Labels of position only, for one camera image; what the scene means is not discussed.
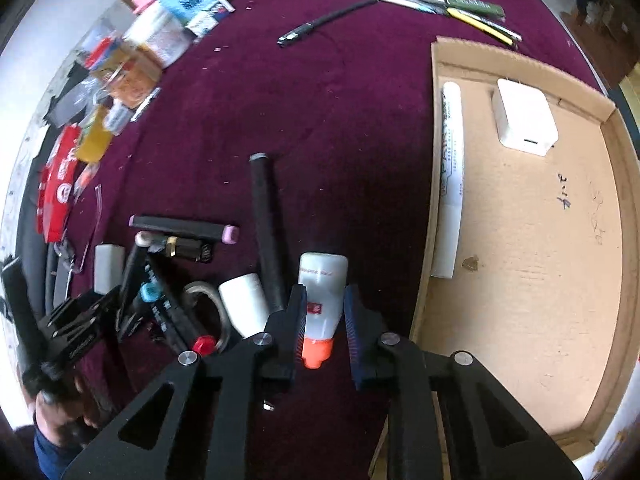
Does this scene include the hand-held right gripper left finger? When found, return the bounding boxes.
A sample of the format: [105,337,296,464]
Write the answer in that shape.
[60,284,308,480]

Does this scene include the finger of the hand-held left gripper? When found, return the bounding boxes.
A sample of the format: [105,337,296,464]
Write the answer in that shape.
[47,287,121,331]
[52,305,118,348]

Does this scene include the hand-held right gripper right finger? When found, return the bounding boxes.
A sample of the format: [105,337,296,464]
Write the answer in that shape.
[344,284,583,480]

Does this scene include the white power adapter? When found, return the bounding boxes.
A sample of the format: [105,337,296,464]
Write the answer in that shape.
[93,243,126,296]

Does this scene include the white glue bottle orange cap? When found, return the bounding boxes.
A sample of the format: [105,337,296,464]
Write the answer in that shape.
[296,251,349,370]

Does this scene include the black marker teal cap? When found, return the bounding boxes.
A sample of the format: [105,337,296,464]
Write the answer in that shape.
[120,282,163,341]

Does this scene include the black tape roll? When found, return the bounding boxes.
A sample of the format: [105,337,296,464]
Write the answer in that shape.
[181,280,232,353]

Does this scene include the black marker red cap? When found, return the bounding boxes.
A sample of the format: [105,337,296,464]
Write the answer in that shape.
[145,255,217,358]

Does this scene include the long black marker grey cap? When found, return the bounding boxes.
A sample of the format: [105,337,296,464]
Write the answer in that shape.
[249,152,287,313]

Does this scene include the black gold lipstick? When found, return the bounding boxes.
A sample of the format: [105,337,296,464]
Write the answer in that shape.
[150,235,213,263]

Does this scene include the black marker pink caps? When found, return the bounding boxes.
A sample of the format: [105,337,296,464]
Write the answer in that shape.
[128,215,240,245]

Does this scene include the shallow cardboard box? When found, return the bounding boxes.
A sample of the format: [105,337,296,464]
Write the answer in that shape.
[367,35,631,478]

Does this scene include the person's left forearm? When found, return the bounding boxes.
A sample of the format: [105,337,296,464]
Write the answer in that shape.
[32,430,88,480]

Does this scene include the person's left hand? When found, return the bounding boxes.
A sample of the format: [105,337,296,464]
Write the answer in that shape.
[32,375,101,446]

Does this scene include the black leather seat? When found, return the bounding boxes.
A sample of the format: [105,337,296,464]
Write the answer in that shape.
[2,160,68,356]

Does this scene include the red packet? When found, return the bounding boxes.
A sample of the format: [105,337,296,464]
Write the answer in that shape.
[36,125,83,243]

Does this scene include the yellow tape roll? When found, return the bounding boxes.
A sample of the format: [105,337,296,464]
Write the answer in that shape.
[75,107,118,163]

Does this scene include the white printed marker pen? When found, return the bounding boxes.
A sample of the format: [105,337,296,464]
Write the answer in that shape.
[430,81,466,280]

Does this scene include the small white labelled bottle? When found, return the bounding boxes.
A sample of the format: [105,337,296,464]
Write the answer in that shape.
[105,102,132,136]

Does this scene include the short white pen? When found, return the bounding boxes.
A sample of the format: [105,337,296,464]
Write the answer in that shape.
[129,87,162,122]

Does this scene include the black cloth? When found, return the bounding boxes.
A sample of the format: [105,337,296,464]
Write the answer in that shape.
[47,60,96,126]

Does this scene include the orange jar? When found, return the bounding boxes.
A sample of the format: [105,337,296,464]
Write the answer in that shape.
[102,47,163,108]

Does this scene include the red white lid jar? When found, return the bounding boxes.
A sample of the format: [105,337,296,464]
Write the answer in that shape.
[82,35,121,68]

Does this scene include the white cube charger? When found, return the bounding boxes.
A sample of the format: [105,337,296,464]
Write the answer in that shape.
[490,78,559,157]

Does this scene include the slim black pen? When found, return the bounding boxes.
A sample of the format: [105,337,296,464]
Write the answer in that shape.
[277,0,378,48]

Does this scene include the blue printed box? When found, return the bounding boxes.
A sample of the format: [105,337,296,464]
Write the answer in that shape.
[157,0,236,36]

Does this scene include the yellow pen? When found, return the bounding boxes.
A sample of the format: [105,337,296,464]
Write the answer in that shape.
[447,7,523,46]

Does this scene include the green pen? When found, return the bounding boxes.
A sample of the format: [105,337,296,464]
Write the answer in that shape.
[442,0,506,18]

